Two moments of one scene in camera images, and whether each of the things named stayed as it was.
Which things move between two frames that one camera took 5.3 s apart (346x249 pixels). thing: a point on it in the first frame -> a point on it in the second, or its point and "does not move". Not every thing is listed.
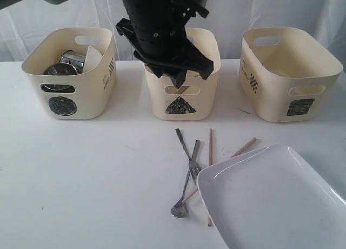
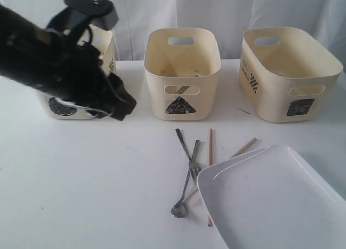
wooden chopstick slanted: (232, 156) does not move
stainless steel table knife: (182, 89) does not move
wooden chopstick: (210, 163) does not move
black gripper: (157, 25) -> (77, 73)
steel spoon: (194, 168) -> (180, 210)
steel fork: (194, 168) does not move
